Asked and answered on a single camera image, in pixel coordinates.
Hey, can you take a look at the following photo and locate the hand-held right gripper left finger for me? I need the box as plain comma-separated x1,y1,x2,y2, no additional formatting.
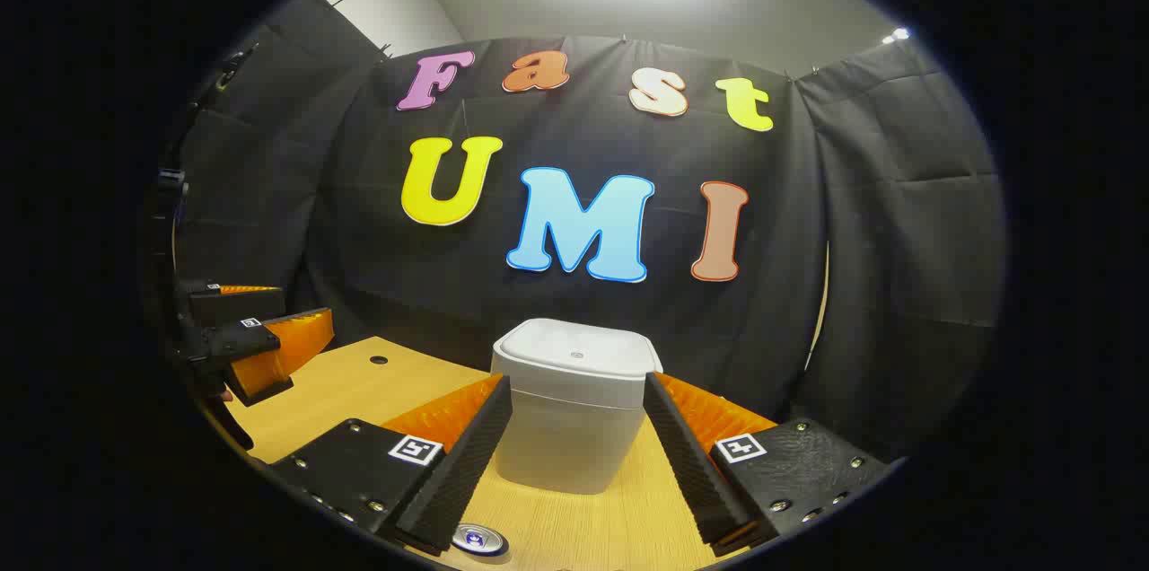
269,373,514,556

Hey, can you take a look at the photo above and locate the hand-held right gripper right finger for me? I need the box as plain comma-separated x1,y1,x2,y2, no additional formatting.
643,371,890,557

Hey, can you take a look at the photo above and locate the silver pop can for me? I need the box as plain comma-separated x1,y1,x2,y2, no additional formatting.
452,522,510,557

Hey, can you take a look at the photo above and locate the white desktop garbage bin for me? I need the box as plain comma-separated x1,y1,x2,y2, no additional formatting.
491,318,663,496

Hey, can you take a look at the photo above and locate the wooden desktop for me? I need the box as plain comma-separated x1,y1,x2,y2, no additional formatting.
220,336,746,571

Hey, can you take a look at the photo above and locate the black backdrop cloth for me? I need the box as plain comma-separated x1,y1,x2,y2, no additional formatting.
171,0,1006,464

